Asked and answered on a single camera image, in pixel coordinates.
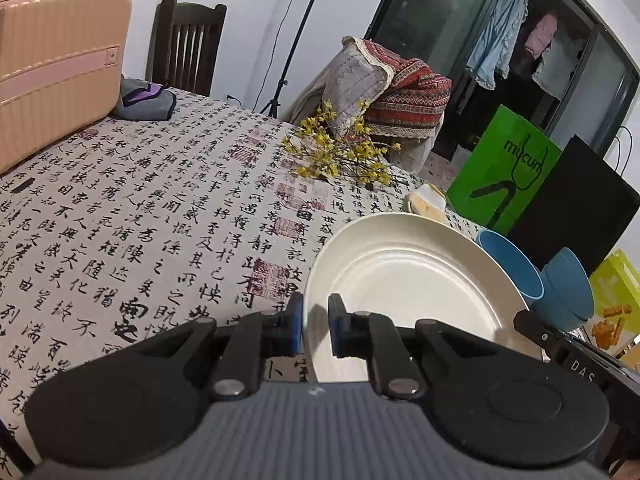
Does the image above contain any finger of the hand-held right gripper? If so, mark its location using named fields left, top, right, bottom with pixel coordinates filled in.
left=513, top=310, right=556, bottom=356

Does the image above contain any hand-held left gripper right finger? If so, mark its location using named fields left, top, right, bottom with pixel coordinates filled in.
left=327, top=293, right=506, bottom=403

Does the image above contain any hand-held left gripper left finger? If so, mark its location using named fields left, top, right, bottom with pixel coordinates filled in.
left=107, top=291, right=306, bottom=403

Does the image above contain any blue bowl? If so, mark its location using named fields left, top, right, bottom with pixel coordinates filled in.
left=475, top=230, right=545, bottom=313
left=542, top=246, right=596, bottom=318
left=530, top=270, right=596, bottom=333

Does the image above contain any cream ribbed plate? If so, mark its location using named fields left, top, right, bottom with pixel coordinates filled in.
left=302, top=212, right=543, bottom=383

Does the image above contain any yellow-green snack box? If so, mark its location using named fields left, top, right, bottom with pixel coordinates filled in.
left=582, top=250, right=640, bottom=361

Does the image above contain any black paper bag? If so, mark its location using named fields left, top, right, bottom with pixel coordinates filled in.
left=507, top=127, right=633, bottom=278

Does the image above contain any green paper bag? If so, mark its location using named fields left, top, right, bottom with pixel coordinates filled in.
left=446, top=104, right=563, bottom=236

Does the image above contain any yellow dotted work glove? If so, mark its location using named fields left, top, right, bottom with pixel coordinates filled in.
left=404, top=183, right=453, bottom=228

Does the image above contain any bundle of yellow blossom branches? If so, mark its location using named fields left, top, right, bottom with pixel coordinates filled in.
left=280, top=101, right=402, bottom=191

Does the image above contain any white hanging garment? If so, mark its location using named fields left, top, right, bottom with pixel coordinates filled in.
left=531, top=30, right=588, bottom=100

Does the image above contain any grey purple pouch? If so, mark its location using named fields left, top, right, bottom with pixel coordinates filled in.
left=111, top=76, right=176, bottom=122

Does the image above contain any studio light on black stand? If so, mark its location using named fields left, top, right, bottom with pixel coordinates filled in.
left=259, top=0, right=333, bottom=118

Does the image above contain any pink hanging garment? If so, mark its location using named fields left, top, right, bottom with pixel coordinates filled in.
left=522, top=10, right=558, bottom=61

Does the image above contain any light blue hanging shirt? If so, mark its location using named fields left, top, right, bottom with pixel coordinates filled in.
left=466, top=0, right=532, bottom=91

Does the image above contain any dark sliding glass door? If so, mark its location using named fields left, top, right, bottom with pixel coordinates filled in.
left=365, top=0, right=640, bottom=161

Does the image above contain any dark wooden chair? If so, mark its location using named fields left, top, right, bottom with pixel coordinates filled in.
left=148, top=0, right=228, bottom=97

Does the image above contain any pink beige small suitcase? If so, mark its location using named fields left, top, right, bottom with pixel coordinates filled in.
left=0, top=0, right=133, bottom=176

